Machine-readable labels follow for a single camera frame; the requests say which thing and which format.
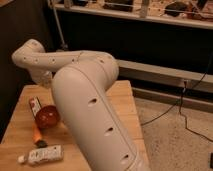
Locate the red bowl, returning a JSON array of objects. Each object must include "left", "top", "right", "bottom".
[{"left": 35, "top": 105, "right": 60, "bottom": 129}]

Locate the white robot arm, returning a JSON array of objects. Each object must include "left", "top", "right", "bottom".
[{"left": 12, "top": 39, "right": 151, "bottom": 171}]

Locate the black cable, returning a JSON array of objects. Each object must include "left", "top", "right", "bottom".
[{"left": 139, "top": 56, "right": 213, "bottom": 144}]

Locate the red and white packet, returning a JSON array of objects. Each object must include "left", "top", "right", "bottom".
[{"left": 29, "top": 97, "right": 41, "bottom": 116}]

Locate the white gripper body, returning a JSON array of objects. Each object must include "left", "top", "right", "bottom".
[{"left": 32, "top": 70, "right": 52, "bottom": 88}]

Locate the orange marker with black cap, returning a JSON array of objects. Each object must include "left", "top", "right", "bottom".
[{"left": 33, "top": 123, "right": 47, "bottom": 148}]

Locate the wooden shelf ledge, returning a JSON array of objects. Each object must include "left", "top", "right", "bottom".
[{"left": 48, "top": 0, "right": 213, "bottom": 30}]

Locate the white plastic bottle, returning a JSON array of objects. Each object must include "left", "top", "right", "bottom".
[{"left": 17, "top": 145, "right": 63, "bottom": 165}]

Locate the metal pole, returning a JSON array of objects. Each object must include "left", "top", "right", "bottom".
[{"left": 50, "top": 0, "right": 68, "bottom": 51}]

